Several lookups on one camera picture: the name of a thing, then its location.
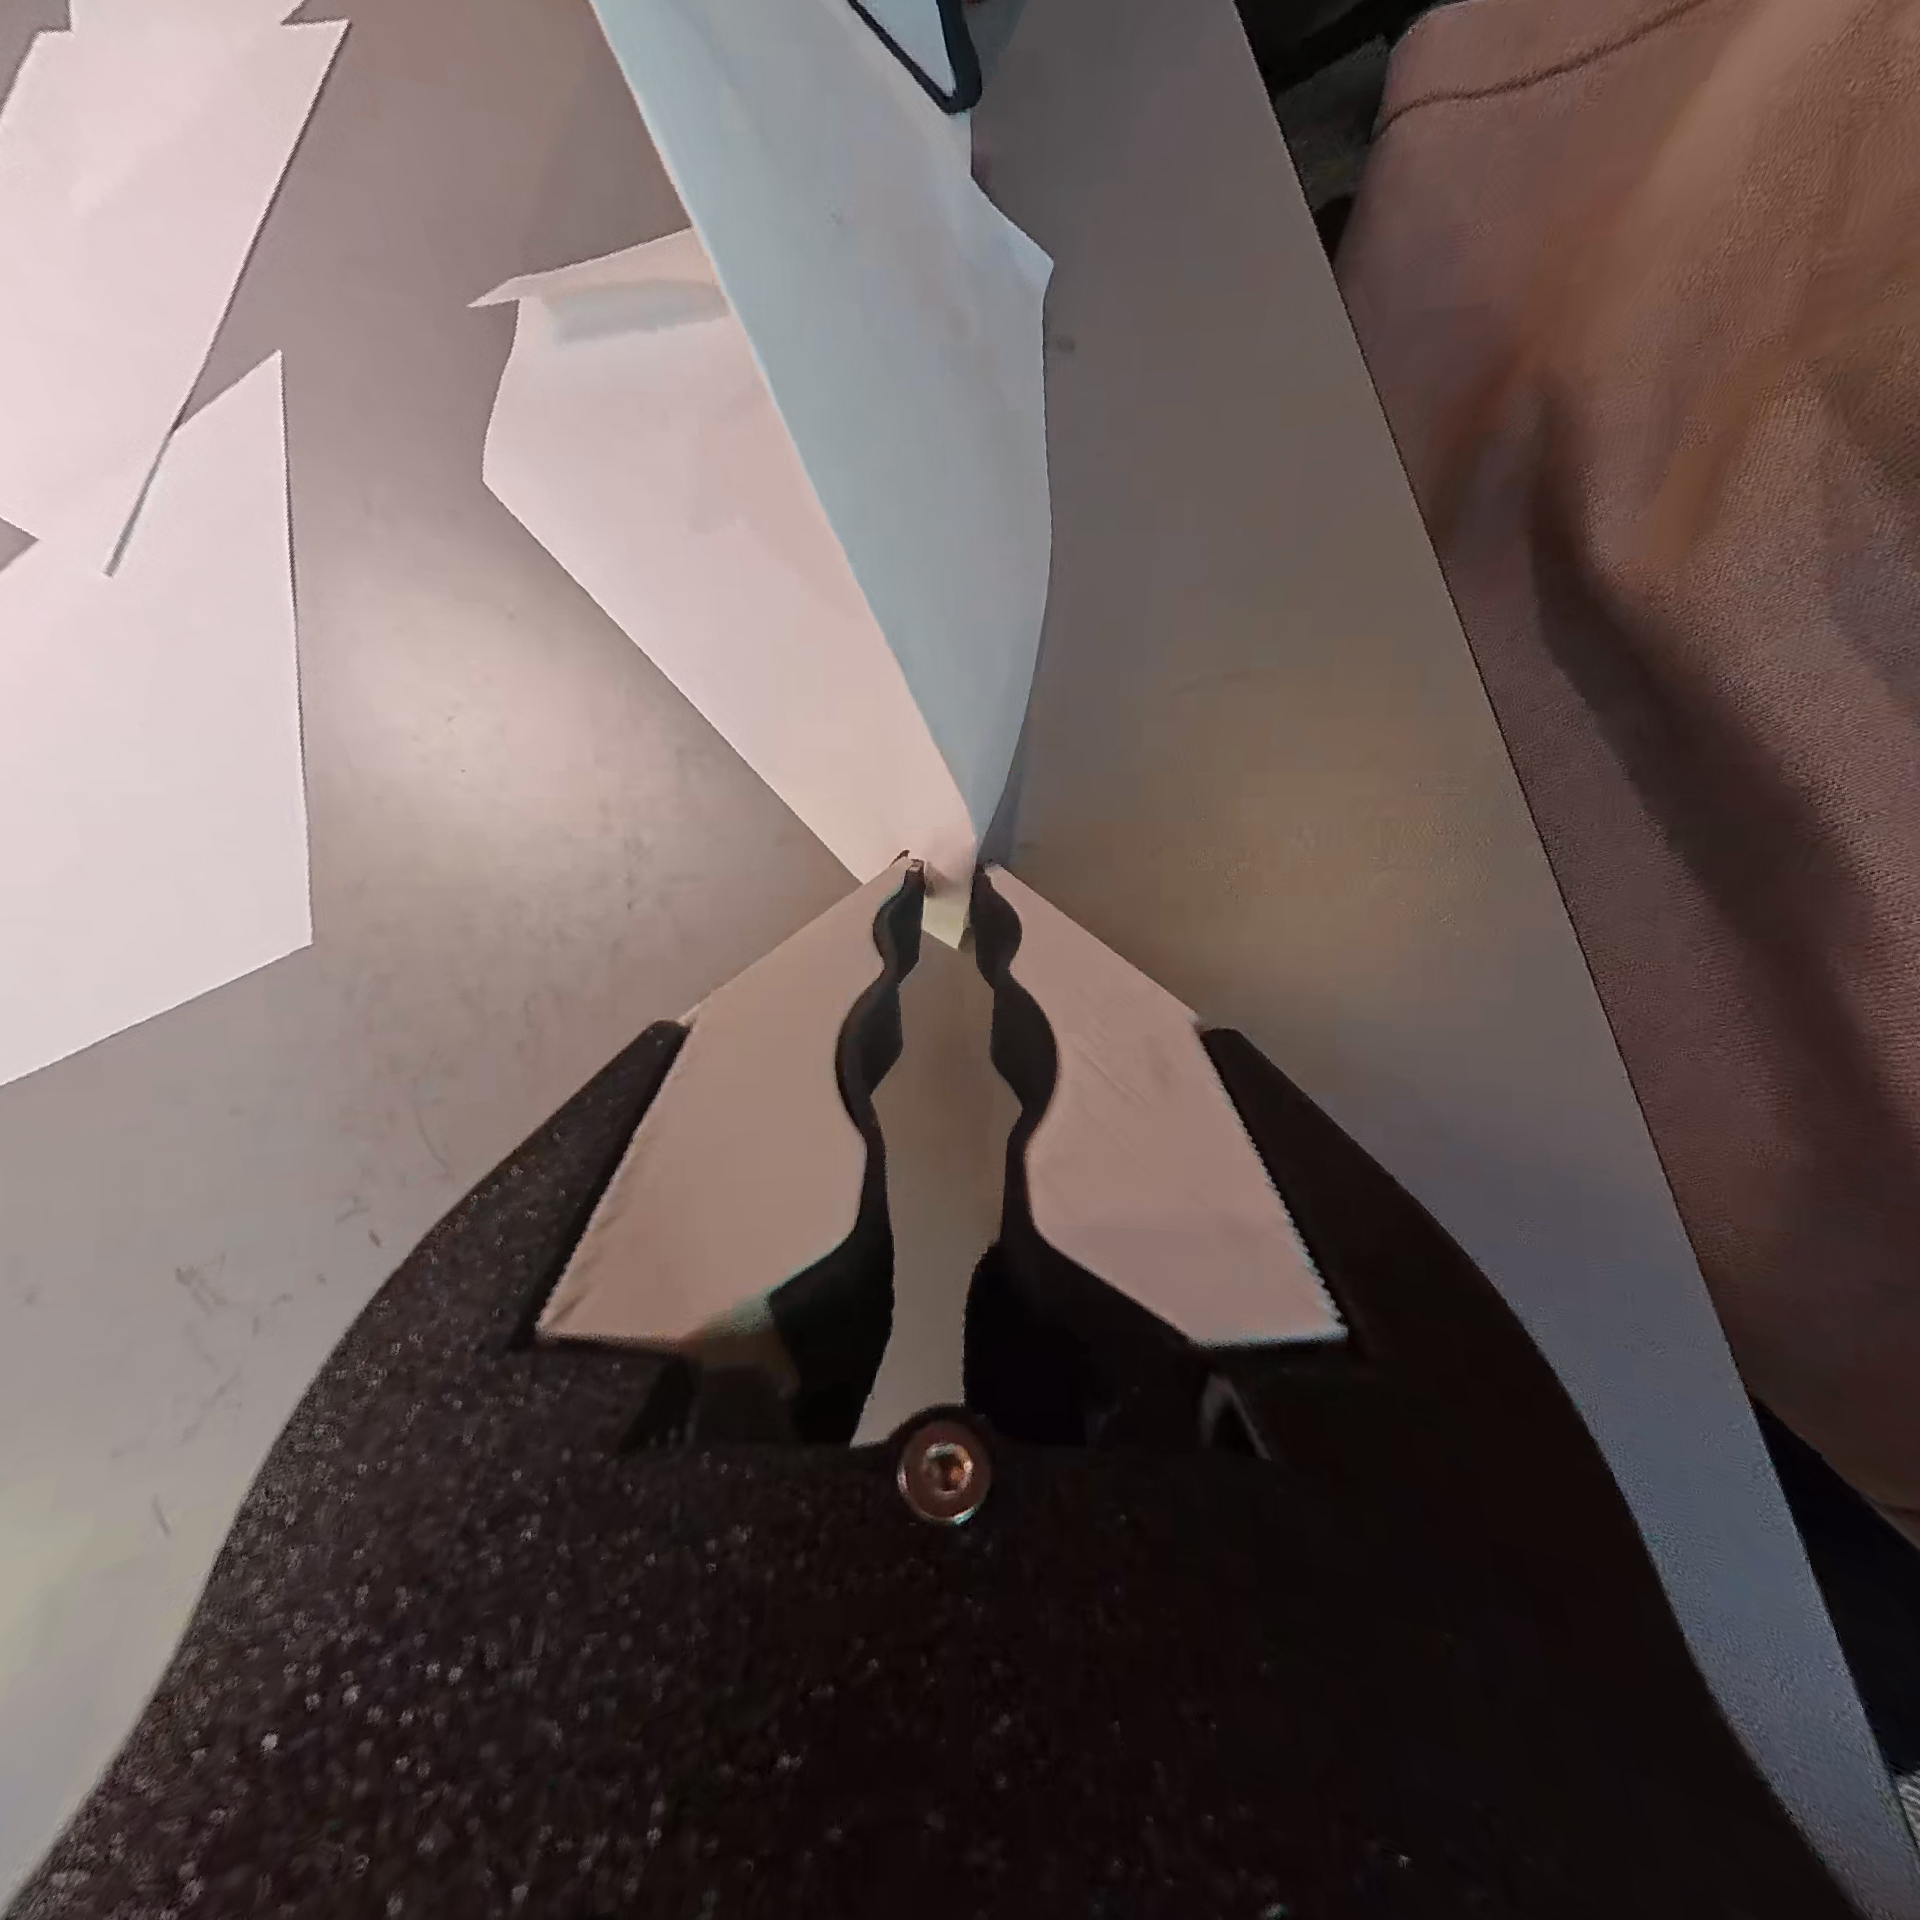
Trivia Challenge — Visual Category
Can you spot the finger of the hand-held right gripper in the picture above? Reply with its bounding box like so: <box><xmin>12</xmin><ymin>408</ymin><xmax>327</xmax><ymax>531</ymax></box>
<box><xmin>842</xmin><ymin>0</ymin><xmax>984</xmax><ymax>115</ymax></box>

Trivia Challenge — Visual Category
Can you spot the white paper sheet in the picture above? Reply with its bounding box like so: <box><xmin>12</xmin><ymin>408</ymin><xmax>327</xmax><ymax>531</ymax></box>
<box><xmin>470</xmin><ymin>0</ymin><xmax>1056</xmax><ymax>1445</ymax></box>
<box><xmin>0</xmin><ymin>354</ymin><xmax>315</xmax><ymax>1091</ymax></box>
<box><xmin>0</xmin><ymin>0</ymin><xmax>350</xmax><ymax>574</ymax></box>

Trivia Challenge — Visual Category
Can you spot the person's beige sweatshirt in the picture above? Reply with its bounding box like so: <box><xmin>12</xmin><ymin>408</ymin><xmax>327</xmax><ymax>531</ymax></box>
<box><xmin>1332</xmin><ymin>0</ymin><xmax>1920</xmax><ymax>1547</ymax></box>

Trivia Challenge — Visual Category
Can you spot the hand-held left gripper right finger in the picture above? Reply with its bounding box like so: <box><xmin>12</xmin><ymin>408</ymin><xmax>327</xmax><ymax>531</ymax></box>
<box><xmin>962</xmin><ymin>863</ymin><xmax>1350</xmax><ymax>1448</ymax></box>

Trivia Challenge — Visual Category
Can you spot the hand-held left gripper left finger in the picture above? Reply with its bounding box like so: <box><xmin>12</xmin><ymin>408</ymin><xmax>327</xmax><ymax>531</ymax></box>
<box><xmin>533</xmin><ymin>853</ymin><xmax>927</xmax><ymax>1445</ymax></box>

